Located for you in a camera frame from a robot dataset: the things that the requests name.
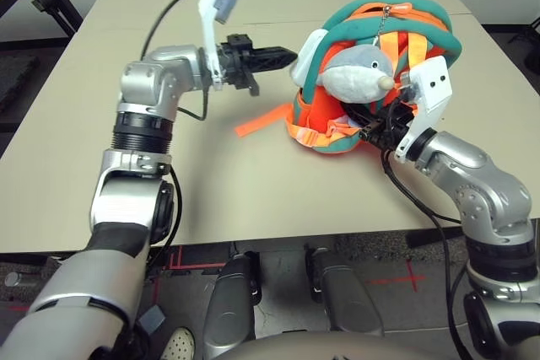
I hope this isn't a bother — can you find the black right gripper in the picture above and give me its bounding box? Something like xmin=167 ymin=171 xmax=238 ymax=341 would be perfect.
xmin=343 ymin=102 xmax=417 ymax=153

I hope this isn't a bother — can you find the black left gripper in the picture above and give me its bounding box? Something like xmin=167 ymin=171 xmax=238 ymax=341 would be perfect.
xmin=217 ymin=33 xmax=299 ymax=98

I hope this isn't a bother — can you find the white rectangular Unitree box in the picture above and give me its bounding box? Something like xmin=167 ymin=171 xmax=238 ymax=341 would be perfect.
xmin=289 ymin=29 xmax=328 ymax=87

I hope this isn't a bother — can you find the grey white plush toy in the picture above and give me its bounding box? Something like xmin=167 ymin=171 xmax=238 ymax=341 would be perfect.
xmin=316 ymin=46 xmax=397 ymax=105

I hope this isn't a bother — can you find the orange teal backpack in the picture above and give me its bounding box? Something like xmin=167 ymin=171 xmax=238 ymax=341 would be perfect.
xmin=235 ymin=0 xmax=463 ymax=153

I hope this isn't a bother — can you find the grey robot right leg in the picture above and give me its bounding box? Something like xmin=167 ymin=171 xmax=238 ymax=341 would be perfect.
xmin=304 ymin=244 xmax=385 ymax=338

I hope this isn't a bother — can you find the grey robot leg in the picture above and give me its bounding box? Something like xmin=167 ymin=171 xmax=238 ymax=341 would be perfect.
xmin=203 ymin=250 xmax=262 ymax=357
xmin=304 ymin=244 xmax=385 ymax=338

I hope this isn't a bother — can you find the grey robot left leg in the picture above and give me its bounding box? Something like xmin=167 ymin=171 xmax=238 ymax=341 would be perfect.
xmin=203 ymin=250 xmax=262 ymax=357

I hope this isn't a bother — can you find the grey robot torso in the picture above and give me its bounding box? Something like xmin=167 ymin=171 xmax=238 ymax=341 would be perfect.
xmin=219 ymin=330 xmax=465 ymax=360

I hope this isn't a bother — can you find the dark foam floor mat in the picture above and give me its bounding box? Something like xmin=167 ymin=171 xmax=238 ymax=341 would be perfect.
xmin=0 ymin=54 xmax=43 ymax=112

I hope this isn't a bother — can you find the small grey square plate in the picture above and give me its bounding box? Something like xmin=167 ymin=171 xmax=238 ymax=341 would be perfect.
xmin=141 ymin=304 xmax=165 ymax=331

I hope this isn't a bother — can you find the white perforated shoe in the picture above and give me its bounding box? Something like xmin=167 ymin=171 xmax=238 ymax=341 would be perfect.
xmin=162 ymin=325 xmax=196 ymax=360

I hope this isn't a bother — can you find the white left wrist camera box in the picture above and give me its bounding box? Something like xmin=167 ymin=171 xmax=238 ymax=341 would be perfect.
xmin=197 ymin=0 xmax=242 ymax=92

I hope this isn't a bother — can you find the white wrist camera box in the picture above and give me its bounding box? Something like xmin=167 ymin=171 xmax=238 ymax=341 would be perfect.
xmin=197 ymin=0 xmax=242 ymax=92
xmin=394 ymin=55 xmax=453 ymax=163

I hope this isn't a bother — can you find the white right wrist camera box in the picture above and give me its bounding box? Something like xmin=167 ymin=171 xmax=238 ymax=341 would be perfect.
xmin=394 ymin=55 xmax=453 ymax=163

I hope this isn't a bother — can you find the silver ball chain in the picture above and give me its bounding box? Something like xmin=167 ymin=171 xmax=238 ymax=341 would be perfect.
xmin=373 ymin=4 xmax=390 ymax=47

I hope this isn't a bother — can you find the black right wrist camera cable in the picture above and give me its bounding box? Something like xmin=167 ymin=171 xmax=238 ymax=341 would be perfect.
xmin=379 ymin=94 xmax=473 ymax=360

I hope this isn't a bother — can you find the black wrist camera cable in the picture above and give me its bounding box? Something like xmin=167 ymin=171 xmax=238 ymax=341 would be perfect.
xmin=141 ymin=0 xmax=212 ymax=123
xmin=379 ymin=94 xmax=473 ymax=360

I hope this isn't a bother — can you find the black left wrist camera cable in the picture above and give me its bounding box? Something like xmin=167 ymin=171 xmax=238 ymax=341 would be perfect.
xmin=141 ymin=0 xmax=212 ymax=123

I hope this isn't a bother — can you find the black table frame bar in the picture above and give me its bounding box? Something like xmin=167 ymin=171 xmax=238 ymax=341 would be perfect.
xmin=0 ymin=252 xmax=73 ymax=266

